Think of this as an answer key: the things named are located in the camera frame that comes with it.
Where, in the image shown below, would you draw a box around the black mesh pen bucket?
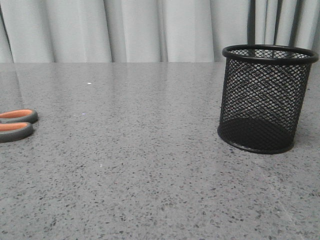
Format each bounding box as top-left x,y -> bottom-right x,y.
217,44 -> 319,155

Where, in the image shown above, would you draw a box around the grey orange handled scissors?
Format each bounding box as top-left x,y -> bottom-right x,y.
0,109 -> 38,143

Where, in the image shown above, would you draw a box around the grey pleated curtain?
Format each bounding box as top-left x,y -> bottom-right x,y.
0,0 -> 320,63

